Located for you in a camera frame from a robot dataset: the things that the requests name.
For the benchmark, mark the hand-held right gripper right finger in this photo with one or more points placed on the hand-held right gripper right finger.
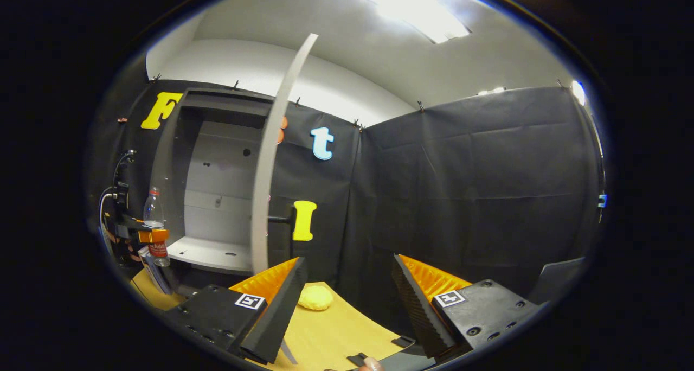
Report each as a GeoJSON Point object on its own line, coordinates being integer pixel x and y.
{"type": "Point", "coordinates": [417, 311]}

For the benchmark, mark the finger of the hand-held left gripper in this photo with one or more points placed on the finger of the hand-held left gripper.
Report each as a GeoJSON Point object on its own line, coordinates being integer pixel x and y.
{"type": "Point", "coordinates": [138, 223]}
{"type": "Point", "coordinates": [152, 236]}

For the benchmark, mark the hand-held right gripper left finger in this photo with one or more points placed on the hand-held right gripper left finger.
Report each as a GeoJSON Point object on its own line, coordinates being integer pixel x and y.
{"type": "Point", "coordinates": [279, 317]}

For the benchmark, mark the clear plastic bottle red label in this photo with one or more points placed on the clear plastic bottle red label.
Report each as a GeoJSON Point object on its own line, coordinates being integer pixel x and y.
{"type": "Point", "coordinates": [154, 211]}

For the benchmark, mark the grey cabinet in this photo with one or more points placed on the grey cabinet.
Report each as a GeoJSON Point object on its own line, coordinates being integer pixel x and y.
{"type": "Point", "coordinates": [217, 159]}

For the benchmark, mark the beige cabinet door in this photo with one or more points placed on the beige cabinet door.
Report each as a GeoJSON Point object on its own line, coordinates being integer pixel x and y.
{"type": "Point", "coordinates": [267, 159]}

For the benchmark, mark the grey cabinet shelf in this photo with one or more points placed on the grey cabinet shelf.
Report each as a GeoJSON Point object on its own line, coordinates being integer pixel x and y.
{"type": "Point", "coordinates": [206, 251]}

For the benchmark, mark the small black plastic piece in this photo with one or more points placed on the small black plastic piece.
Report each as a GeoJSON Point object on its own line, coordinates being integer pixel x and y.
{"type": "Point", "coordinates": [358, 359]}
{"type": "Point", "coordinates": [403, 341]}

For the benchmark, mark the yellow round sponge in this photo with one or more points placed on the yellow round sponge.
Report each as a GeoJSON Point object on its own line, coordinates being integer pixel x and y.
{"type": "Point", "coordinates": [315, 298]}

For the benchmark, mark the blue-grey book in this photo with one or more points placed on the blue-grey book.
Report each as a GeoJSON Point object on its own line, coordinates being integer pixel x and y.
{"type": "Point", "coordinates": [160, 279]}

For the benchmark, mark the black backdrop cloth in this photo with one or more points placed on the black backdrop cloth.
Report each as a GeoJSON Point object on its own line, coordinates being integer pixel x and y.
{"type": "Point", "coordinates": [461, 186]}

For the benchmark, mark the grey flat panel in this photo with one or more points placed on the grey flat panel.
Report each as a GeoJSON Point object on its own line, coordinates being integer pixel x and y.
{"type": "Point", "coordinates": [558, 281]}

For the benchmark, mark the small ceiling light panel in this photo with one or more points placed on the small ceiling light panel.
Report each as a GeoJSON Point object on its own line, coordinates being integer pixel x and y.
{"type": "Point", "coordinates": [578, 93]}

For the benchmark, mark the long ceiling light panel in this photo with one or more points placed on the long ceiling light panel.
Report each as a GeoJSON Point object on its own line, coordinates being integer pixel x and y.
{"type": "Point", "coordinates": [412, 7]}

